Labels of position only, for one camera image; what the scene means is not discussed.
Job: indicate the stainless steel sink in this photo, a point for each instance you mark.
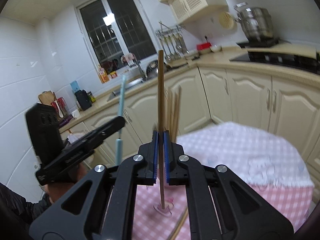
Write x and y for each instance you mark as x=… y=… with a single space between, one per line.
x=128 y=86

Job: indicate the orange bottle on windowsill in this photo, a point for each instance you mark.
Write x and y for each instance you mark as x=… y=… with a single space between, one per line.
x=103 y=75

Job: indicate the white bear fringed cloth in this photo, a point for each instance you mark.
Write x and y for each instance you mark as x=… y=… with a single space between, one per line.
x=259 y=158

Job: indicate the black electric kettle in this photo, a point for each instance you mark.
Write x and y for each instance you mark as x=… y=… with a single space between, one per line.
x=83 y=99

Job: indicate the red utensil holder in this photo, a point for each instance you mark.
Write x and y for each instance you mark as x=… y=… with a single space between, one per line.
x=61 y=108

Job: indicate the light wooden chopstick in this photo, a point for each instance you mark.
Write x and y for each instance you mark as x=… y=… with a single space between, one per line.
x=179 y=224

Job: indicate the black gas stove top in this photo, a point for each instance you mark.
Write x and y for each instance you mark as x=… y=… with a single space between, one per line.
x=294 y=61

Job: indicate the wooden cutting board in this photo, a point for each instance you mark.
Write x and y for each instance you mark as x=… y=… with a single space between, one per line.
x=47 y=97

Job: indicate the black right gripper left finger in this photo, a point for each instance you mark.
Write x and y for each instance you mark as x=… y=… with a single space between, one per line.
x=101 y=205

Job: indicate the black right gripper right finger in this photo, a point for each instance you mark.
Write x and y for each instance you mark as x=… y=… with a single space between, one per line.
x=220 y=204

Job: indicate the red container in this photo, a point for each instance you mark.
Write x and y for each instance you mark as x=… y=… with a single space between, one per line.
x=203 y=46

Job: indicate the dark brown wooden chopstick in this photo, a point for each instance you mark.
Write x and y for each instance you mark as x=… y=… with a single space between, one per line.
x=161 y=116

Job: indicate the chrome faucet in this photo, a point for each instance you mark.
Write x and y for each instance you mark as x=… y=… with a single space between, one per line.
x=141 y=71

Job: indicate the cream upper lattice cabinet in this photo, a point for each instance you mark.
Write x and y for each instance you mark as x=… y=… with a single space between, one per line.
x=192 y=0

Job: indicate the hanging utensil rack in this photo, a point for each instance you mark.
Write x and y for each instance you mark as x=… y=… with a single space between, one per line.
x=172 y=42

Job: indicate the white mug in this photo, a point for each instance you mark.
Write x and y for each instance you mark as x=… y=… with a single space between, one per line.
x=75 y=114

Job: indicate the dark kitchen window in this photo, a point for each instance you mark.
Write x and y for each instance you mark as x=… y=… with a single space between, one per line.
x=115 y=28

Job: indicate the black induction cooker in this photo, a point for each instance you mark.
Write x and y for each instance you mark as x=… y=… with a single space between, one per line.
x=266 y=43

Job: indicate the person's left hand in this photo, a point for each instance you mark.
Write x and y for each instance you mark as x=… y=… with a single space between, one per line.
x=58 y=188

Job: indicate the steel wok in sink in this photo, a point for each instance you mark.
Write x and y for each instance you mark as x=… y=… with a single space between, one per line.
x=152 y=69

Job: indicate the white plastic bag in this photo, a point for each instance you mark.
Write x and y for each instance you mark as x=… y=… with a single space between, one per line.
x=74 y=138

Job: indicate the white bowl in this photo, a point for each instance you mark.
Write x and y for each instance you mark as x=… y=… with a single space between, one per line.
x=216 y=49

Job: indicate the stainless steel steamer pot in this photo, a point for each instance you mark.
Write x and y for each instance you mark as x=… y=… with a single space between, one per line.
x=256 y=22

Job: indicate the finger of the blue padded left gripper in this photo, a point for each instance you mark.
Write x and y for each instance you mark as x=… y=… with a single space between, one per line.
x=108 y=129

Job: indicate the cream lower kitchen cabinets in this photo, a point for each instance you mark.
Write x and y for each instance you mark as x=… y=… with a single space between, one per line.
x=282 y=102

